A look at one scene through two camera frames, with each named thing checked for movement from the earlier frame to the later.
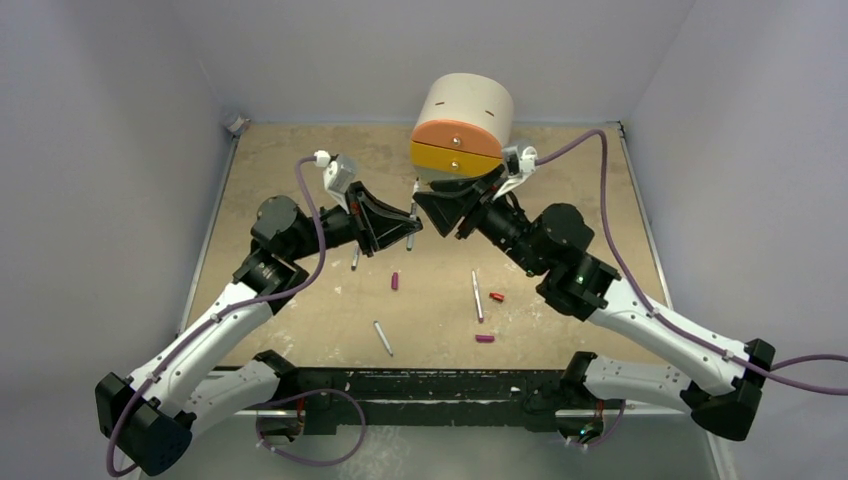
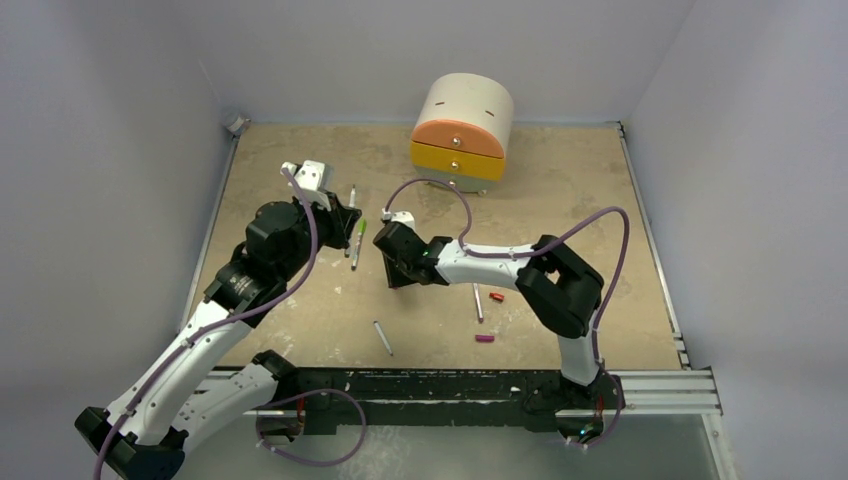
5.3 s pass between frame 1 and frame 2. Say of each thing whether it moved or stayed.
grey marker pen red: stayed
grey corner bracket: stayed
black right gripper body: moved
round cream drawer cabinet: stayed
